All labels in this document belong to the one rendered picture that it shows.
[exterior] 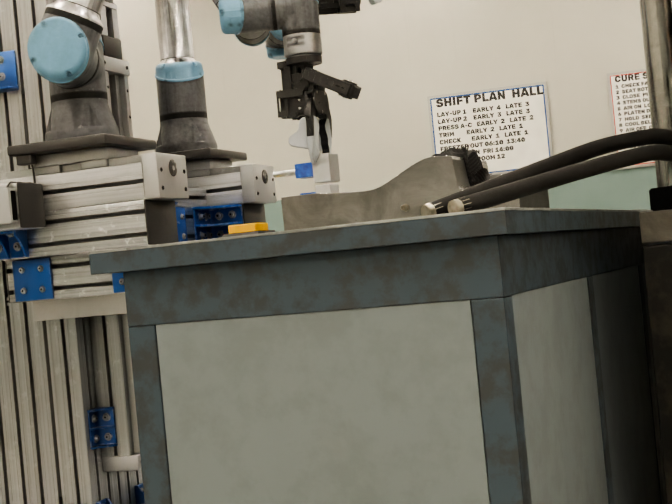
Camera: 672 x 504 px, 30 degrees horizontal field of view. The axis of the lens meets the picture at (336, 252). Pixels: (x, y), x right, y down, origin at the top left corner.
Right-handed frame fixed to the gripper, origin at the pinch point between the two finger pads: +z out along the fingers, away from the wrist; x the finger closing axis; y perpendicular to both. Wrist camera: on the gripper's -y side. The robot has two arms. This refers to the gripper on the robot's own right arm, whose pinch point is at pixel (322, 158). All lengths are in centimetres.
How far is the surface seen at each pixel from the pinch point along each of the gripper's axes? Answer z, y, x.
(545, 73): -110, 112, -739
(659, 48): -15, -63, -22
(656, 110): -3, -61, -22
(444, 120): -83, 193, -726
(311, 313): 28, -17, 50
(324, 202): 8.1, 4.7, -10.1
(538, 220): 17, -49, 32
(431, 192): 8.4, -18.3, -10.1
